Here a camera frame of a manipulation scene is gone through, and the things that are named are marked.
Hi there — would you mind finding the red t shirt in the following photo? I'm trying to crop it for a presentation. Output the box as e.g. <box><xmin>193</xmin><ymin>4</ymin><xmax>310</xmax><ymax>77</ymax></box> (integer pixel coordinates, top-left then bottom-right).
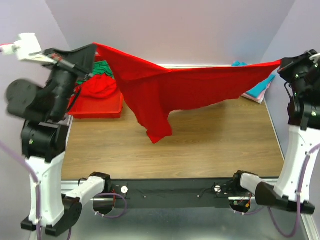
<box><xmin>75</xmin><ymin>74</ymin><xmax>118</xmax><ymax>99</ymax></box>
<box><xmin>97</xmin><ymin>43</ymin><xmax>282</xmax><ymax>144</ymax></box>

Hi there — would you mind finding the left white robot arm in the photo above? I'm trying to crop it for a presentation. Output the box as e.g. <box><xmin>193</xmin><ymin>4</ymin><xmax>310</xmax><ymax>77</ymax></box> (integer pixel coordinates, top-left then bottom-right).
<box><xmin>6</xmin><ymin>44</ymin><xmax>112</xmax><ymax>237</ymax></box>

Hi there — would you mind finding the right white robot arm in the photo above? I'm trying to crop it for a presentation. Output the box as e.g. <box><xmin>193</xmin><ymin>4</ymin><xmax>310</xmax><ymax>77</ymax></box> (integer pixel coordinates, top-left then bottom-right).
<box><xmin>230</xmin><ymin>49</ymin><xmax>320</xmax><ymax>215</ymax></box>

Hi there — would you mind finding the green t shirt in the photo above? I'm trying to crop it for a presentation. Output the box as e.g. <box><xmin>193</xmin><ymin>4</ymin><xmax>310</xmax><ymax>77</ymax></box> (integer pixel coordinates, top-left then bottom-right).
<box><xmin>76</xmin><ymin>60</ymin><xmax>114</xmax><ymax>85</ymax></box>

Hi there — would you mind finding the red plastic bin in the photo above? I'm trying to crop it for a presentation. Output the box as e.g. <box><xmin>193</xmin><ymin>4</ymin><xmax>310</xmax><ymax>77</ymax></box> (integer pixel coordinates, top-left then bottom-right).
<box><xmin>67</xmin><ymin>54</ymin><xmax>124</xmax><ymax>119</ymax></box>

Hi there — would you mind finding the folded teal t shirt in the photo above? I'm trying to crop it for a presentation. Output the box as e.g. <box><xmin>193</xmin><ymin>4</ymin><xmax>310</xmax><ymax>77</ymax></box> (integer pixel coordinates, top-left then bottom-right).
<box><xmin>231</xmin><ymin>61</ymin><xmax>276</xmax><ymax>97</ymax></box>

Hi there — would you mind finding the folded pink t shirt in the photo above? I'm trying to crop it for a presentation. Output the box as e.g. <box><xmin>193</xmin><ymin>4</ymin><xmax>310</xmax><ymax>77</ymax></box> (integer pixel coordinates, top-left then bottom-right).
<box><xmin>241</xmin><ymin>83</ymin><xmax>271</xmax><ymax>101</ymax></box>

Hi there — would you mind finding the folded white t shirt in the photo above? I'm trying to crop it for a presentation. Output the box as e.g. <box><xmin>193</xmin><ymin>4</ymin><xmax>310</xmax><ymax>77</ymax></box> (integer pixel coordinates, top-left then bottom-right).
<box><xmin>252</xmin><ymin>92</ymin><xmax>265</xmax><ymax>104</ymax></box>

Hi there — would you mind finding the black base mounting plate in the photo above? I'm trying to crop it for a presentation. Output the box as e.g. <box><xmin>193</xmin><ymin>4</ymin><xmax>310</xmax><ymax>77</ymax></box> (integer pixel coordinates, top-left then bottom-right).
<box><xmin>112</xmin><ymin>177</ymin><xmax>250</xmax><ymax>210</ymax></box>

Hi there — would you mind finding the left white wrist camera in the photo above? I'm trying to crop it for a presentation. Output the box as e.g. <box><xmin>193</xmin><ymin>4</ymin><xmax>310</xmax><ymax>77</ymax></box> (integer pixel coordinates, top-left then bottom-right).
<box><xmin>0</xmin><ymin>33</ymin><xmax>43</xmax><ymax>61</ymax></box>

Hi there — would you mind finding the aluminium frame rail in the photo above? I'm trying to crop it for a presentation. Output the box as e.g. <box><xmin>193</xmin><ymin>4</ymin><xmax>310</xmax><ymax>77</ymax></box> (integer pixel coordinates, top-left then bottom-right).
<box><xmin>29</xmin><ymin>117</ymin><xmax>320</xmax><ymax>240</ymax></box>

